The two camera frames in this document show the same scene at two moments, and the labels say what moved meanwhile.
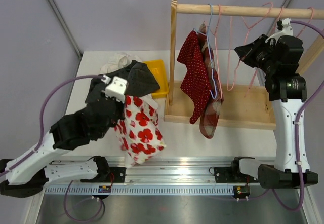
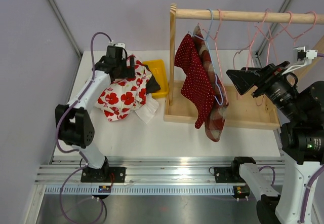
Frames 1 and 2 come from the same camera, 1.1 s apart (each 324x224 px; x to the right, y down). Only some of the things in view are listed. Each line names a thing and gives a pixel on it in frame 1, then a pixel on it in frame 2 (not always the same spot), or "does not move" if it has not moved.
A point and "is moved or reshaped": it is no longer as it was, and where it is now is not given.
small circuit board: [104, 189] does not move
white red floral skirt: [139, 133] -> [116, 100]
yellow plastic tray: [157, 68] does not move
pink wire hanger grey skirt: [248, 34] is moved or reshaped
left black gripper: [121, 105] -> [128, 72]
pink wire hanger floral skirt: [248, 29] -> [250, 44]
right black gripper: [252, 48] -> [265, 77]
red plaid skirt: [209, 115] is moved or reshaped
